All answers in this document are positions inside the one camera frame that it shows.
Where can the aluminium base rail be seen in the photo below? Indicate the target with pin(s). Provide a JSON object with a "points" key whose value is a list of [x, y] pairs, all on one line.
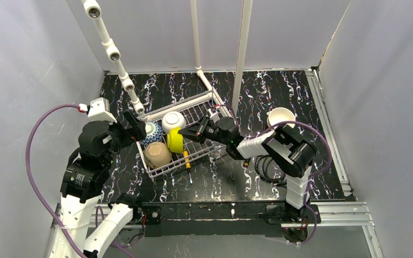
{"points": [[343, 214]]}

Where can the white vertical pole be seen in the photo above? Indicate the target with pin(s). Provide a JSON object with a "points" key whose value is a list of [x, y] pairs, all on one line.
{"points": [[246, 13]]}

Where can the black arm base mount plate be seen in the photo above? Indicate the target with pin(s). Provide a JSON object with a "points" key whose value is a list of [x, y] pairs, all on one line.
{"points": [[268, 218]]}

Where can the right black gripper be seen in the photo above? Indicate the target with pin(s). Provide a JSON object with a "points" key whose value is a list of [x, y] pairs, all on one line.
{"points": [[204, 128]]}

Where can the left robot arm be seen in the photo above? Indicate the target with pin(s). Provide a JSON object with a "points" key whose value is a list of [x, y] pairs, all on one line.
{"points": [[99, 143]]}

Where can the cream white bowl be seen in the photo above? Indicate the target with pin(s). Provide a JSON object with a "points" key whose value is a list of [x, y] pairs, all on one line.
{"points": [[278, 115]]}

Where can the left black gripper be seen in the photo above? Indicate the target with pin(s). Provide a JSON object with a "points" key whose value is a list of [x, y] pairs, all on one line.
{"points": [[127, 127]]}

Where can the white pvc pipe frame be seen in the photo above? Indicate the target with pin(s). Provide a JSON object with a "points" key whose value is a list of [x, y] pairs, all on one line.
{"points": [[94, 12]]}

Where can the black orange handled screwdriver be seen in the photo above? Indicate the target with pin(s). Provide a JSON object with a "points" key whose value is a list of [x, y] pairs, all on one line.
{"points": [[246, 163]]}

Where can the white bowl brown rim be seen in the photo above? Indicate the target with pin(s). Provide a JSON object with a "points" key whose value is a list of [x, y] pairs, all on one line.
{"points": [[157, 155]]}

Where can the grey white bowl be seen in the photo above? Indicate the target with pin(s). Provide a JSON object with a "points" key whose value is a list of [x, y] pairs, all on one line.
{"points": [[173, 120]]}

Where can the red patterned blue bowl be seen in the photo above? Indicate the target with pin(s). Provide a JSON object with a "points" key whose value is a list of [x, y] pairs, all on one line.
{"points": [[154, 133]]}

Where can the white wire dish rack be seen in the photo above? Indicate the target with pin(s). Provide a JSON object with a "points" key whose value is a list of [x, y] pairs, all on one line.
{"points": [[193, 109]]}

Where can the yellow handled screwdriver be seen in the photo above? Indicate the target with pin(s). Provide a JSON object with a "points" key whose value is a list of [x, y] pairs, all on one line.
{"points": [[187, 164]]}

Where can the yellow green bowl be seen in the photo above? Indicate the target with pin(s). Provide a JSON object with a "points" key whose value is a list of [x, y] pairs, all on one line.
{"points": [[175, 141]]}

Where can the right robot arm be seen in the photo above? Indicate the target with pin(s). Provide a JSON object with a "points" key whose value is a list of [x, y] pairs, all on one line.
{"points": [[289, 150]]}

